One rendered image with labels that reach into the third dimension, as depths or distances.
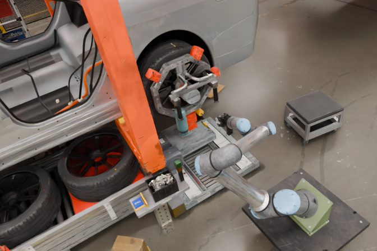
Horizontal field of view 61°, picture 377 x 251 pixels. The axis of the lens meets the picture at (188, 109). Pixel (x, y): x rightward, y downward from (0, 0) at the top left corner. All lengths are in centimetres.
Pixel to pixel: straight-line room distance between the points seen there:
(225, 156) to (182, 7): 129
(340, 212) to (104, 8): 200
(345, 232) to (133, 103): 161
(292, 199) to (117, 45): 138
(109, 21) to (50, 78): 162
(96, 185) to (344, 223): 180
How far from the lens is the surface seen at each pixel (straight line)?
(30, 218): 270
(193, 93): 253
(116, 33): 181
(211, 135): 317
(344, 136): 347
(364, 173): 319
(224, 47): 292
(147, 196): 246
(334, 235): 242
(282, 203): 212
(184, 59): 253
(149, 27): 248
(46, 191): 277
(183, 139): 310
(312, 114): 314
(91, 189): 268
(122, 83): 194
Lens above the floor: 237
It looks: 39 degrees down
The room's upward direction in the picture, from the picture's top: 11 degrees counter-clockwise
